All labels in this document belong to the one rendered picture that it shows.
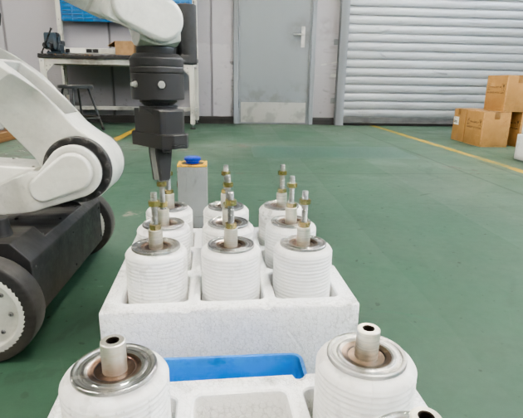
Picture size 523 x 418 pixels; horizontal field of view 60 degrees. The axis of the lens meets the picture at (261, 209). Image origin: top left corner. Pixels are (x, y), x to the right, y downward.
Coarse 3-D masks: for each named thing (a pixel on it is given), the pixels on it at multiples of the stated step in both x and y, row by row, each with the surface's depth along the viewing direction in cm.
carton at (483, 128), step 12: (468, 120) 408; (480, 120) 388; (492, 120) 383; (504, 120) 384; (468, 132) 408; (480, 132) 388; (492, 132) 386; (504, 132) 387; (480, 144) 389; (492, 144) 389; (504, 144) 390
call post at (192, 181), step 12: (180, 168) 106; (192, 168) 106; (204, 168) 106; (180, 180) 106; (192, 180) 107; (204, 180) 107; (180, 192) 107; (192, 192) 108; (204, 192) 108; (192, 204) 108; (204, 204) 109
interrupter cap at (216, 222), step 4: (220, 216) 87; (236, 216) 87; (212, 220) 85; (216, 220) 85; (220, 220) 85; (236, 220) 85; (240, 220) 85; (244, 220) 85; (208, 224) 82; (212, 224) 82; (216, 224) 82; (220, 224) 83; (240, 224) 82; (244, 224) 82; (216, 228) 81; (220, 228) 80; (240, 228) 81
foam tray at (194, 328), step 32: (192, 256) 90; (192, 288) 73; (128, 320) 66; (160, 320) 66; (192, 320) 67; (224, 320) 68; (256, 320) 68; (288, 320) 69; (320, 320) 69; (352, 320) 70; (160, 352) 68; (192, 352) 68; (224, 352) 69; (256, 352) 70; (288, 352) 70
